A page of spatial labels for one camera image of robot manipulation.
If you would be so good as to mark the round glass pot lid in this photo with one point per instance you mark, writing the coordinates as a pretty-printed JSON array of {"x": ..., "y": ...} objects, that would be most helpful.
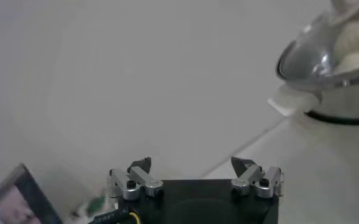
[{"x": 307, "y": 58}]

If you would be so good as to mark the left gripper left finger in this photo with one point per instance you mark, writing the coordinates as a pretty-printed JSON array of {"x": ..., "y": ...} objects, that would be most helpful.
[{"x": 136, "y": 182}]

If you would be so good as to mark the green flat object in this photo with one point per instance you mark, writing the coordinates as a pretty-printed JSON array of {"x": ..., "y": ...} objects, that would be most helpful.
[{"x": 96, "y": 205}]

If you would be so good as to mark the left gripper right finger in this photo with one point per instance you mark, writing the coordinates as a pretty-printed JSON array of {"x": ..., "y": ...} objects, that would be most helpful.
[{"x": 258, "y": 182}]

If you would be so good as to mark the dark laptop screen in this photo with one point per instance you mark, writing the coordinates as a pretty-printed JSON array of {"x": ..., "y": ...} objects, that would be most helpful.
[{"x": 20, "y": 201}]

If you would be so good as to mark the perforated steel steamer basket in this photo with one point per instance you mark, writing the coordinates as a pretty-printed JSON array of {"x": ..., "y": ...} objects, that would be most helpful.
[{"x": 292, "y": 100}]

